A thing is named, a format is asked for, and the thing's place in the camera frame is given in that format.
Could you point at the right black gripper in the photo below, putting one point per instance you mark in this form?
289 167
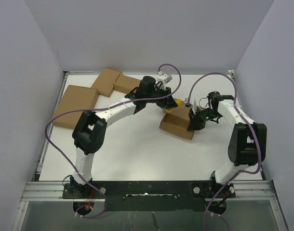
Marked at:
195 123

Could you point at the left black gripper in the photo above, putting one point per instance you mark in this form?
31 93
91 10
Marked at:
167 101

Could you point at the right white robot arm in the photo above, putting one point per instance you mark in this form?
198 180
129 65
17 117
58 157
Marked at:
247 145

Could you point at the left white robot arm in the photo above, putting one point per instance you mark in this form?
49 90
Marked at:
89 133

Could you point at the long folded cardboard box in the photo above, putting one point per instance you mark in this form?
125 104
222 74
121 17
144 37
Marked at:
125 84

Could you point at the square folded cardboard box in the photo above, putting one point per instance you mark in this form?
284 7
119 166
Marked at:
105 81

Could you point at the large folded cardboard box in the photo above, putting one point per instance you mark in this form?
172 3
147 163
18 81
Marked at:
75 97

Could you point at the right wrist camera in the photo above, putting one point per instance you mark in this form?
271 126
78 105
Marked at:
193 106

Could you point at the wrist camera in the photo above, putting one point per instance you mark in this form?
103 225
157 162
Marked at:
164 78
193 106

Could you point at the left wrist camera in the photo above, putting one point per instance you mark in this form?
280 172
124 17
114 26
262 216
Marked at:
164 78

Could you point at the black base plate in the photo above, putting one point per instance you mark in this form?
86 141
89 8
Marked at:
151 195

